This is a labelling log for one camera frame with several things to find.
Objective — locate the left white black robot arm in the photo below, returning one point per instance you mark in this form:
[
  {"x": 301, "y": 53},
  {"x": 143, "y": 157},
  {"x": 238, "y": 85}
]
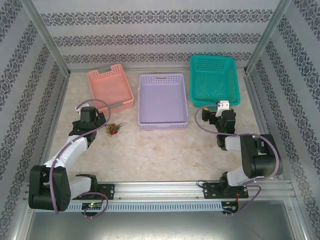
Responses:
[{"x": 72, "y": 147}]

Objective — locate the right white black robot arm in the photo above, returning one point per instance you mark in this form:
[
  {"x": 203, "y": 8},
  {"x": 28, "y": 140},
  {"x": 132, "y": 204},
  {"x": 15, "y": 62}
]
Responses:
[{"x": 260, "y": 160}]

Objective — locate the teal plastic basket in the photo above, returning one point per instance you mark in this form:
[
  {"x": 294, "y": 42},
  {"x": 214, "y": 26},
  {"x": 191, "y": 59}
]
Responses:
[{"x": 212, "y": 80}]

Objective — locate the pink plastic basket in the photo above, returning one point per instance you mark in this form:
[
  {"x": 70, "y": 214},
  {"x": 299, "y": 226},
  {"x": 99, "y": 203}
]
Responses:
[{"x": 110, "y": 87}]

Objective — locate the purple plastic basket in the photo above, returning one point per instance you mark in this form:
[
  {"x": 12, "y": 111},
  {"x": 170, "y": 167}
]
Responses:
[{"x": 162, "y": 100}]

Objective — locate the left small circuit board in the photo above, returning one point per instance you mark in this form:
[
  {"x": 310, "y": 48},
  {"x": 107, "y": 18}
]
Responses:
[{"x": 92, "y": 205}]

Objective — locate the small circuit board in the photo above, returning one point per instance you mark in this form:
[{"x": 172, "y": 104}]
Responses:
[
  {"x": 92, "y": 205},
  {"x": 230, "y": 208}
]

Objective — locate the right small circuit board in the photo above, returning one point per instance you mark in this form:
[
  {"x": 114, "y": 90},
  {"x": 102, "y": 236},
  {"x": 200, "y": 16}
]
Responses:
[{"x": 230, "y": 208}]

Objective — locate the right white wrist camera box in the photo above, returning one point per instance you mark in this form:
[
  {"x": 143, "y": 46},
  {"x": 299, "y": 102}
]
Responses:
[{"x": 223, "y": 106}]

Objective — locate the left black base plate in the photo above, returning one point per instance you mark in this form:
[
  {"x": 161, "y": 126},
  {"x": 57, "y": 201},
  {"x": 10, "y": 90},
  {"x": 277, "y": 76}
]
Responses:
[{"x": 107, "y": 191}]

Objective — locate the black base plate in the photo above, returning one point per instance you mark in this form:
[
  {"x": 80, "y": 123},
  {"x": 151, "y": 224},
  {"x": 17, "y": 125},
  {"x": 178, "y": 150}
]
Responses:
[
  {"x": 210, "y": 191},
  {"x": 107, "y": 191}
]

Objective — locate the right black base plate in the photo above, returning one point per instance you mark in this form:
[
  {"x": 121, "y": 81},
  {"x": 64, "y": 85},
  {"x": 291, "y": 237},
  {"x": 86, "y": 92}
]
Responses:
[{"x": 210, "y": 191}]

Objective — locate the long aluminium mounting rail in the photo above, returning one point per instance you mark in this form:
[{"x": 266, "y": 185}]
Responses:
[{"x": 160, "y": 188}]

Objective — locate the aluminium frame post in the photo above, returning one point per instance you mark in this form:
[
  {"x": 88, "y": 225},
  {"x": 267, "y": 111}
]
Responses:
[
  {"x": 267, "y": 35},
  {"x": 47, "y": 40}
]

